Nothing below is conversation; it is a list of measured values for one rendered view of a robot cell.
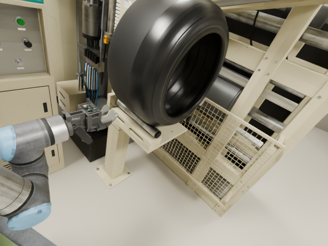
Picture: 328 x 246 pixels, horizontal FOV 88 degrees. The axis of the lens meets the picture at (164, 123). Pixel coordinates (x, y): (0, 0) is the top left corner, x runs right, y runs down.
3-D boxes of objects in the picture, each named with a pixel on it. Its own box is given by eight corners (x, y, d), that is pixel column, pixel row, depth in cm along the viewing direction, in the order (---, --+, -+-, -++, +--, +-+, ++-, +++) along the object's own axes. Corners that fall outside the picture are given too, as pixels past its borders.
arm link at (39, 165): (14, 199, 52) (3, 174, 45) (16, 170, 59) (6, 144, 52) (51, 188, 57) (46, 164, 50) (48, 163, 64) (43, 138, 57)
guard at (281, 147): (147, 139, 170) (166, 73, 130) (148, 138, 171) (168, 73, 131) (224, 209, 131) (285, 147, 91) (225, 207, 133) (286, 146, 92)
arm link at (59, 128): (56, 150, 54) (44, 132, 58) (72, 144, 57) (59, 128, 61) (53, 129, 49) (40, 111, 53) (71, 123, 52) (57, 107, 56)
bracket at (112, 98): (106, 107, 101) (107, 93, 95) (153, 95, 129) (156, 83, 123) (109, 110, 100) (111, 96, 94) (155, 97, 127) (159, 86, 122)
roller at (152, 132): (119, 95, 100) (122, 100, 104) (113, 100, 99) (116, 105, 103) (161, 130, 85) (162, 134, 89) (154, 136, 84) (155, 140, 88)
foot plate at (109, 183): (92, 169, 162) (92, 168, 160) (116, 156, 180) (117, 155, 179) (109, 190, 150) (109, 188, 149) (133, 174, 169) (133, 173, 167)
